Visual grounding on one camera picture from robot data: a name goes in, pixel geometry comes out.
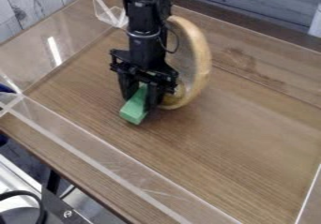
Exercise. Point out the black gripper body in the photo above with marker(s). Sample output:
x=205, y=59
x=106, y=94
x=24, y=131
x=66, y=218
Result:
x=154, y=71

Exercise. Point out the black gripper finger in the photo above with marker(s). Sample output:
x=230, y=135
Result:
x=153, y=97
x=129, y=85

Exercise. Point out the green rectangular block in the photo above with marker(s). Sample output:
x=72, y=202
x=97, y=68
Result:
x=133, y=111

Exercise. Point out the brown wooden bowl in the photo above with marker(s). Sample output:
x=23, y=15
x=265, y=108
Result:
x=192, y=61

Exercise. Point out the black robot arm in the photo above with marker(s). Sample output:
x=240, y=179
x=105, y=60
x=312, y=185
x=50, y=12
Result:
x=147, y=29

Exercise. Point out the black metal table leg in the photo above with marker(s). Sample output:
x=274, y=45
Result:
x=54, y=182

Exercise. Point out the grey metal clamp plate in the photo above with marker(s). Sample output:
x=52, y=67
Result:
x=60, y=213

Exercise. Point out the clear acrylic corner bracket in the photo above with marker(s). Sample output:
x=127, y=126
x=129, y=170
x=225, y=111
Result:
x=111, y=15

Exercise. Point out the clear acrylic front wall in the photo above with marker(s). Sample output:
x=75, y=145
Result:
x=90, y=135

